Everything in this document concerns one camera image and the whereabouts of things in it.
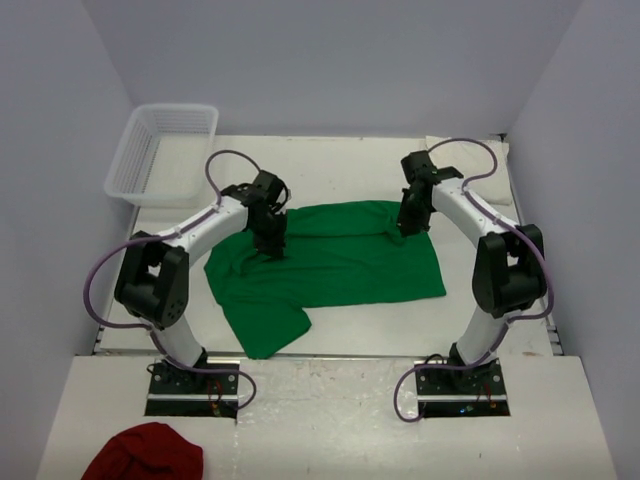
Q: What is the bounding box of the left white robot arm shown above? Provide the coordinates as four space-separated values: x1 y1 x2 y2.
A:
114 170 289 393

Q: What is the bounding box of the red t shirt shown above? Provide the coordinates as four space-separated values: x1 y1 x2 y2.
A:
82 422 204 480

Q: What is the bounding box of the green t shirt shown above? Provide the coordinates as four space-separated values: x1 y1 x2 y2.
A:
204 200 446 359

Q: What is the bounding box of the folded white t shirt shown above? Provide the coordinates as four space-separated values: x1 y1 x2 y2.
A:
430 137 513 206

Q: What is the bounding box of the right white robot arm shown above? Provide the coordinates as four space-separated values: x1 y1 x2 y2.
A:
396 151 549 393

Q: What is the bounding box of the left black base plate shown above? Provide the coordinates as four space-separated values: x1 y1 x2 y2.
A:
144 360 239 420

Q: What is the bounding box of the white plastic basket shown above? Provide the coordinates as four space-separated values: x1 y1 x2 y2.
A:
104 103 219 208

